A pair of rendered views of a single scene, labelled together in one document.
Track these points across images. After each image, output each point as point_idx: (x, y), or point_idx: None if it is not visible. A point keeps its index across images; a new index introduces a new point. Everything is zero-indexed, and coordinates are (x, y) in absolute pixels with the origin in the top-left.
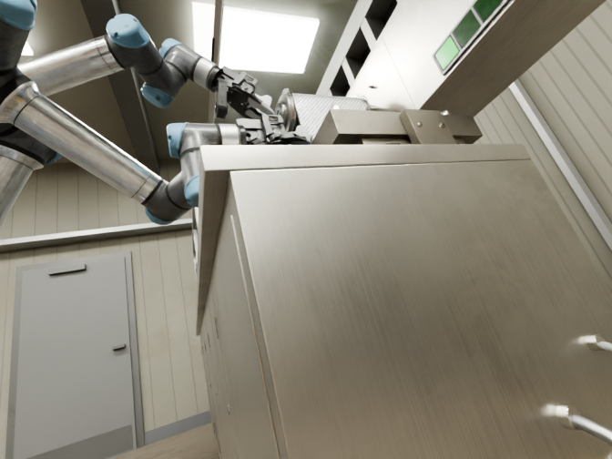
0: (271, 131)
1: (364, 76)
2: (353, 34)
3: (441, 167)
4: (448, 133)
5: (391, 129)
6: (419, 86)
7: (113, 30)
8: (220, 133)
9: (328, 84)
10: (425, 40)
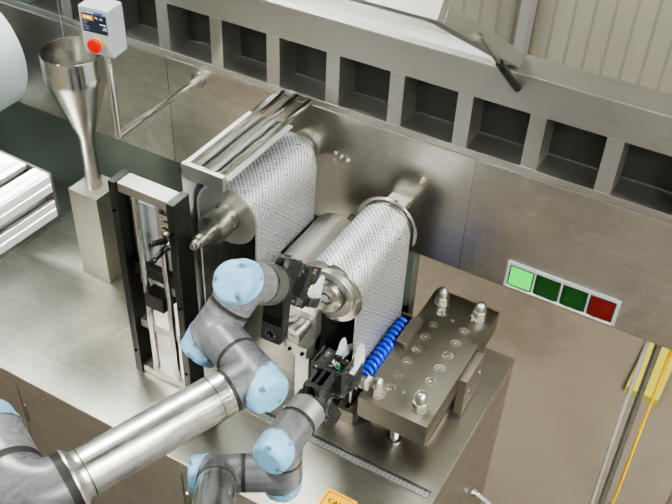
0: (344, 387)
1: (420, 153)
2: (442, 82)
3: (468, 449)
4: (479, 375)
5: (449, 402)
6: (477, 257)
7: (263, 410)
8: (313, 432)
9: (342, 48)
10: (514, 240)
